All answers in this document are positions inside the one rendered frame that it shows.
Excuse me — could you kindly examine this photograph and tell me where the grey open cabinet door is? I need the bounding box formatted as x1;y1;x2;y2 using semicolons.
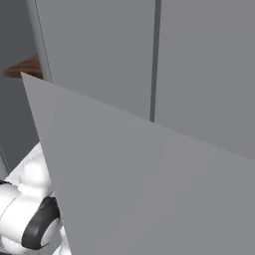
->
20;71;255;255

